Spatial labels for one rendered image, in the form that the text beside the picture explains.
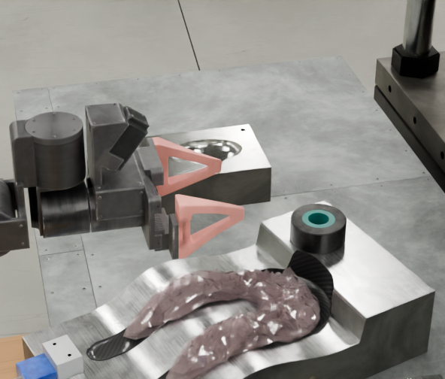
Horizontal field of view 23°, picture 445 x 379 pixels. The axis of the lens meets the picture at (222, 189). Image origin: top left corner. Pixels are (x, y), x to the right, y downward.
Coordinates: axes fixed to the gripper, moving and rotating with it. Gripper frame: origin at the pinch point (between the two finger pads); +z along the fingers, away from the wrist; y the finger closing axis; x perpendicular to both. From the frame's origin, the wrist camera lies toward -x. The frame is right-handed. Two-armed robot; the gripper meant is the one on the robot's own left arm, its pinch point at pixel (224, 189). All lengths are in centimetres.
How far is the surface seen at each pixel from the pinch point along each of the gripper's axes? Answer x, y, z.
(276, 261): 32.0, 27.9, 15.4
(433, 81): 40, 92, 69
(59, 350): 32.0, 15.3, -17.7
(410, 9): 26, 97, 64
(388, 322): 30.5, 9.7, 25.6
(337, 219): 24.8, 26.5, 23.9
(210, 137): 33, 66, 15
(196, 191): 36, 54, 10
